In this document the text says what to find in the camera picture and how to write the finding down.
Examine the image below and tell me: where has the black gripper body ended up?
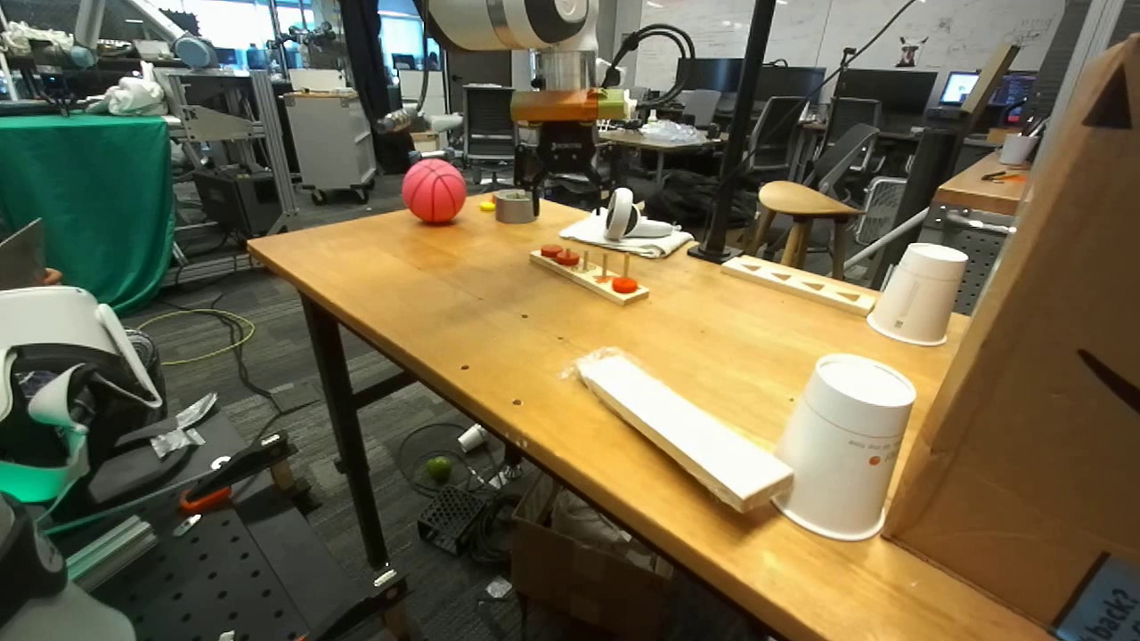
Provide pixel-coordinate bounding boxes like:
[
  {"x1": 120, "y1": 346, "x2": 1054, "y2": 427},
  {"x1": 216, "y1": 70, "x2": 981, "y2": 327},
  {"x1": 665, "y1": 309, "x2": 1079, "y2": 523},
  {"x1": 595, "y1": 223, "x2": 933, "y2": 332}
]
[{"x1": 516, "y1": 120, "x2": 603, "y2": 206}]

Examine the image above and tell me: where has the long wooden slotted board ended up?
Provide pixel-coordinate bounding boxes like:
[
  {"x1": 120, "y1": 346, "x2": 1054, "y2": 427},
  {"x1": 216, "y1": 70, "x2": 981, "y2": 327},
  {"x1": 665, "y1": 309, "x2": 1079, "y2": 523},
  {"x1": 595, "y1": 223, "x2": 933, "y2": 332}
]
[{"x1": 718, "y1": 255, "x2": 877, "y2": 313}]

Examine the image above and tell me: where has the wooden peg board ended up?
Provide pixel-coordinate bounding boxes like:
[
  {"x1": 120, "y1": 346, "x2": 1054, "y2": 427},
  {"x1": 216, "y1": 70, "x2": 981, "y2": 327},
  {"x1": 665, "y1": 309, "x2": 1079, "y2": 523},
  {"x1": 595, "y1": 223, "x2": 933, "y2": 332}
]
[{"x1": 530, "y1": 245, "x2": 649, "y2": 307}]

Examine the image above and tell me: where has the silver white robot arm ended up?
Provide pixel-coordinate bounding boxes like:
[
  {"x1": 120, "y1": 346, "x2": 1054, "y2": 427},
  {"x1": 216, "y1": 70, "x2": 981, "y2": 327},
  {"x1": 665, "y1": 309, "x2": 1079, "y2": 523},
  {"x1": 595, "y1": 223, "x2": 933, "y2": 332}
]
[{"x1": 413, "y1": 0, "x2": 603, "y2": 197}]

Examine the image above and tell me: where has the near white paper cup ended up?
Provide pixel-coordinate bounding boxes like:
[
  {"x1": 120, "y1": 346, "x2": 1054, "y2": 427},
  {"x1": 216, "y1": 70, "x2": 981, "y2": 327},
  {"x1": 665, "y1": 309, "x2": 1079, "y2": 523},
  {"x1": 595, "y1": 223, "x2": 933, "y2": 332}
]
[{"x1": 776, "y1": 351, "x2": 915, "y2": 540}]

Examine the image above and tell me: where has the black metal stand pole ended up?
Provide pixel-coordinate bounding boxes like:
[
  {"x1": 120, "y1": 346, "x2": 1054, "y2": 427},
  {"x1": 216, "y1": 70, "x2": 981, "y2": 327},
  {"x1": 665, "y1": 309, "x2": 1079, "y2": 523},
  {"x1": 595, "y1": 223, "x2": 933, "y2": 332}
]
[{"x1": 696, "y1": 0, "x2": 776, "y2": 263}]

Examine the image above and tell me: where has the white folded cloth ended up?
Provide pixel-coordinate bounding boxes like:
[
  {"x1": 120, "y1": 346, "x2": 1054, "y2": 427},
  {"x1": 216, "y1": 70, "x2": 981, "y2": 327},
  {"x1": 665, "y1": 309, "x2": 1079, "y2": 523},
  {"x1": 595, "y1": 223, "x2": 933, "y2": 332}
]
[{"x1": 558, "y1": 216, "x2": 696, "y2": 260}]

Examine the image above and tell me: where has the white paper cup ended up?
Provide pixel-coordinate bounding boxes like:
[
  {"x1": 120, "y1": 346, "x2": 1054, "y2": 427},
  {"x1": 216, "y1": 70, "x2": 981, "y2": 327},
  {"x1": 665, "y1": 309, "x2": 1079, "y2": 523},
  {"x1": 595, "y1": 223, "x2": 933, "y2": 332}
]
[
  {"x1": 867, "y1": 242, "x2": 970, "y2": 346},
  {"x1": 776, "y1": 351, "x2": 915, "y2": 540}
]

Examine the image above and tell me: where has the green cloth table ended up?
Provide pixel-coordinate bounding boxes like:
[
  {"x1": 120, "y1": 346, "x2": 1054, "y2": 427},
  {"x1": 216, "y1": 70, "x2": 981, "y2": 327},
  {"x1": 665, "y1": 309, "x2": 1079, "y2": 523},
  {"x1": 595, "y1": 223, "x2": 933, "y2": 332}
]
[{"x1": 0, "y1": 114, "x2": 173, "y2": 313}]

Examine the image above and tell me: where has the white vr headset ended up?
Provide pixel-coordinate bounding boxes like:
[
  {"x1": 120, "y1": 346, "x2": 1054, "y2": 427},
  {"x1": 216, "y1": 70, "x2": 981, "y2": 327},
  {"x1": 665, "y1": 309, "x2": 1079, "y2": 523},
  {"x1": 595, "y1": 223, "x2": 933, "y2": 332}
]
[{"x1": 0, "y1": 286, "x2": 164, "y2": 503}]

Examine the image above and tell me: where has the wooden stool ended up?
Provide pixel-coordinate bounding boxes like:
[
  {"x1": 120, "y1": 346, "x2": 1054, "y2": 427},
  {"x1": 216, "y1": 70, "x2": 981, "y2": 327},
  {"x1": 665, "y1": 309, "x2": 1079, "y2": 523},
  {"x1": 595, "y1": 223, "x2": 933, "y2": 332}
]
[{"x1": 748, "y1": 180, "x2": 859, "y2": 276}]

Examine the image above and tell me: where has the far white paper cup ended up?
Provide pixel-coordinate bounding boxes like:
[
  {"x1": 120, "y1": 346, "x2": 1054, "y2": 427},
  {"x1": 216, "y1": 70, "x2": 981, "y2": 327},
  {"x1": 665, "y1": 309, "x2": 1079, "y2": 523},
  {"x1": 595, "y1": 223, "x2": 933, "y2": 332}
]
[{"x1": 867, "y1": 242, "x2": 970, "y2": 346}]

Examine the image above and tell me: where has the pink basketball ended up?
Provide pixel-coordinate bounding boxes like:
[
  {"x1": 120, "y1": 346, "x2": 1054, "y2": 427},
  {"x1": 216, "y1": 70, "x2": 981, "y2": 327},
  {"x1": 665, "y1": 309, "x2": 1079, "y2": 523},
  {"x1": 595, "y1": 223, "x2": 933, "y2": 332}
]
[{"x1": 403, "y1": 161, "x2": 468, "y2": 223}]

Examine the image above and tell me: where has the white wooden plank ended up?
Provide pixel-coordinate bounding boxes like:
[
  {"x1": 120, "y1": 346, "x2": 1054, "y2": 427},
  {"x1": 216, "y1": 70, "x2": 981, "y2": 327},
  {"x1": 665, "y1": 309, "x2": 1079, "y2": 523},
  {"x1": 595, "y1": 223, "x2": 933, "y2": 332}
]
[{"x1": 576, "y1": 349, "x2": 792, "y2": 511}]

